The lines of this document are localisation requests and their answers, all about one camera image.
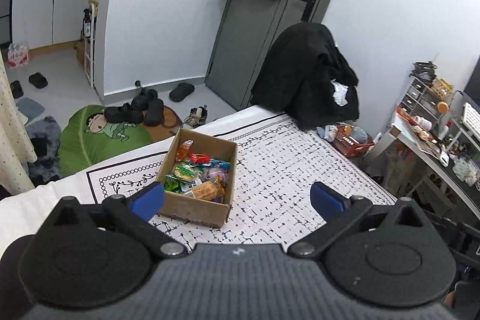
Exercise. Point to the black slipper in hallway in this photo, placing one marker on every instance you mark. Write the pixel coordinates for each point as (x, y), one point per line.
(38, 80)

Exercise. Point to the blue snack packet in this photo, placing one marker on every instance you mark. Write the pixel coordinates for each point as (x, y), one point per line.
(216, 163)

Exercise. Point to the white crumpled cloth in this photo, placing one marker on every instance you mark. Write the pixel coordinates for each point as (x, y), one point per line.
(340, 92)

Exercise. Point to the purple white snack packet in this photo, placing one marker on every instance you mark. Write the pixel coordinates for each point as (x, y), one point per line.
(206, 191)

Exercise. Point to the grey door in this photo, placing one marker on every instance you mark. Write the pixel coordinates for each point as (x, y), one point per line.
(247, 30)

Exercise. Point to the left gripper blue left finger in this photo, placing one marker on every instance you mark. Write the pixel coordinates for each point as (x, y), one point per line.
(147, 202)

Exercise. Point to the black slipper near door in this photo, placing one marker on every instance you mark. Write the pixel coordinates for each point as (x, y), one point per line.
(181, 91)

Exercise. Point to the orange plastic basket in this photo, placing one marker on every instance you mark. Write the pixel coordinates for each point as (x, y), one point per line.
(348, 146)

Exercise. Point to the white kitchen cabinet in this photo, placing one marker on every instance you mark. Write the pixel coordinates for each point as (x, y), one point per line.
(41, 23)

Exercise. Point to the pile of black shoes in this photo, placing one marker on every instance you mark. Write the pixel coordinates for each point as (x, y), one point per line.
(146, 108)

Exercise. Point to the red white bottle pack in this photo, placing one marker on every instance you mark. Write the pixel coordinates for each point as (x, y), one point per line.
(18, 54)

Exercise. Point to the red snack packet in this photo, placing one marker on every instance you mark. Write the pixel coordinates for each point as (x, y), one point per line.
(199, 159)

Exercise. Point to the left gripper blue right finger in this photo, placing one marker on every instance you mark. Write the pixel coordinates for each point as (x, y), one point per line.
(327, 202)

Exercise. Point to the black coat pile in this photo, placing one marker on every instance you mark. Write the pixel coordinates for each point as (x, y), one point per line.
(296, 76)

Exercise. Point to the gold green snack packet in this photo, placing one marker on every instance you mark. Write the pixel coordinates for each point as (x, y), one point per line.
(185, 172)

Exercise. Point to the grey drawer unit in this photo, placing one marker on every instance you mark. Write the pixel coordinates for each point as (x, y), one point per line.
(420, 100)

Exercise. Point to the pink purple snack packet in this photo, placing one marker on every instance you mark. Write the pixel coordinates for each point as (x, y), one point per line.
(216, 174)

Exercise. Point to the brown cardboard box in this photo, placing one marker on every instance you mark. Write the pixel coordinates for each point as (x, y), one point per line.
(216, 212)

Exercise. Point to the green leaf floor mat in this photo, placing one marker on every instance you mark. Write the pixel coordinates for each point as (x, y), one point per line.
(89, 139)

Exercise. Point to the white side table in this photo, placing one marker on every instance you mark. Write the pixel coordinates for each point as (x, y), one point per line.
(397, 130)

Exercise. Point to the light green snack packet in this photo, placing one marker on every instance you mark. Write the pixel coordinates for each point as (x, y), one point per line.
(174, 185)

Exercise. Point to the orange snack packet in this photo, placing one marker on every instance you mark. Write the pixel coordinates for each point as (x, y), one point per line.
(183, 150)

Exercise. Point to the patterned white bed cover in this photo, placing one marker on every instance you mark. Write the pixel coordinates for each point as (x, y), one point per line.
(266, 198)

